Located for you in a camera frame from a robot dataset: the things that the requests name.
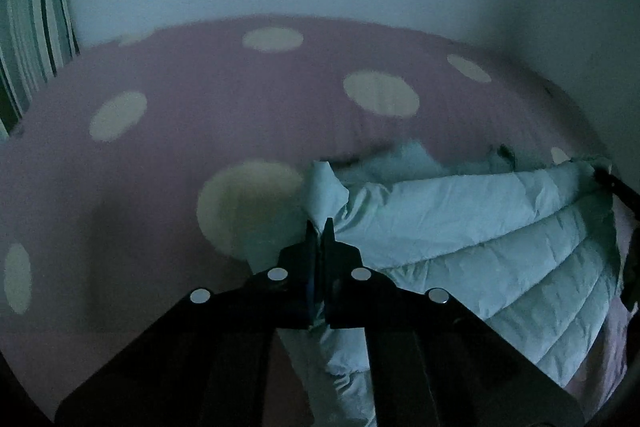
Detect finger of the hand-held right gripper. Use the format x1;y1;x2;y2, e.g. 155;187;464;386
594;166;640;220

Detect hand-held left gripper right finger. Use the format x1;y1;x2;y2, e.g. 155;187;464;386
322;217;584;427

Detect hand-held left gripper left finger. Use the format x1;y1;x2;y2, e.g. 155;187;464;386
54;221;319;427

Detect light blue puffer jacket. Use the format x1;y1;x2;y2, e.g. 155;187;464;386
277;141;627;427

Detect bed with pink dotted sheet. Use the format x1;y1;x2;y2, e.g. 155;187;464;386
0;14;640;427

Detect striped headboard cushion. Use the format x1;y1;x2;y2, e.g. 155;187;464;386
0;0;81;140

